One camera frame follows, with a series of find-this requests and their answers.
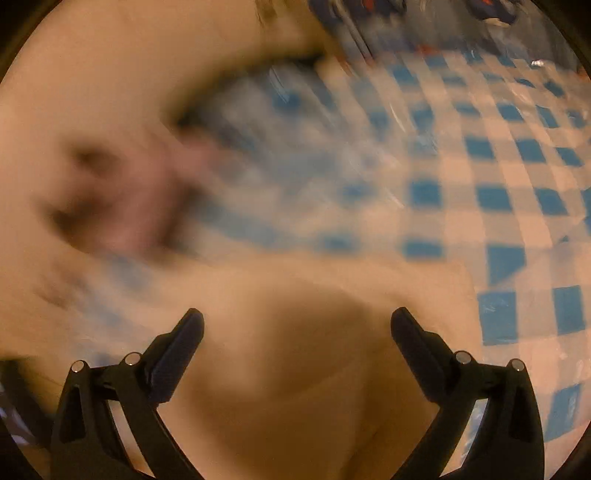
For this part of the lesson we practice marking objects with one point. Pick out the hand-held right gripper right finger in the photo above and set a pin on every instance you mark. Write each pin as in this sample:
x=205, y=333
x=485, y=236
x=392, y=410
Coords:
x=418, y=355

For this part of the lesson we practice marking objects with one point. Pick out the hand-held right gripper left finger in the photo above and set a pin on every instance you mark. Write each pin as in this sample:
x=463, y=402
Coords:
x=178, y=357

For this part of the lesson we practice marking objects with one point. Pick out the white quilted jacket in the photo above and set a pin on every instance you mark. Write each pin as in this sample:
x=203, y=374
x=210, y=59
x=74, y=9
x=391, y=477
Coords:
x=286, y=369

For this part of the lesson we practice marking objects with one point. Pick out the purple and brown blanket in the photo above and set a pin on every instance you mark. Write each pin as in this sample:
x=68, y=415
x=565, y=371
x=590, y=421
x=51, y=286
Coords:
x=138, y=198

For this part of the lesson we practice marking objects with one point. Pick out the blue checkered plastic sheet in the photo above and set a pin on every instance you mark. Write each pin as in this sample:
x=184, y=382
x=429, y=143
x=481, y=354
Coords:
x=461, y=161

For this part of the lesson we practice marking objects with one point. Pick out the whale print curtain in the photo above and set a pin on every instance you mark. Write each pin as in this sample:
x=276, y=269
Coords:
x=369, y=18

